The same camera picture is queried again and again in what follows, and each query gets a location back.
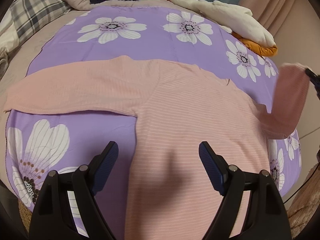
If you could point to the pink curtain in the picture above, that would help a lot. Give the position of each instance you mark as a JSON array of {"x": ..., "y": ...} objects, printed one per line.
[{"x": 271, "y": 14}]

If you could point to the purple floral bed sheet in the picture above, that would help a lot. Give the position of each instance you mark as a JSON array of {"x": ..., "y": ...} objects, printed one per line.
[{"x": 74, "y": 139}]

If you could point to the grey plaid pillow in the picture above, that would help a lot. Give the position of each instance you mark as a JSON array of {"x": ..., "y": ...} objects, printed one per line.
[{"x": 24, "y": 18}]

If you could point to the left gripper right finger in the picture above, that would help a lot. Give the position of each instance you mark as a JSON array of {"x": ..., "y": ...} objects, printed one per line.
[{"x": 265, "y": 216}]

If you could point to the white plush goose toy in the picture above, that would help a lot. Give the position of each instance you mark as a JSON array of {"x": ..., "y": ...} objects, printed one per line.
[{"x": 236, "y": 20}]

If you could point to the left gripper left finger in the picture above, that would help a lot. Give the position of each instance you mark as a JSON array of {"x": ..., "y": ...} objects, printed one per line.
[{"x": 52, "y": 216}]

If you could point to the pink ribbed knit sweater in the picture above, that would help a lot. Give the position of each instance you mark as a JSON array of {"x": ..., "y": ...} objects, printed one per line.
[{"x": 177, "y": 106}]

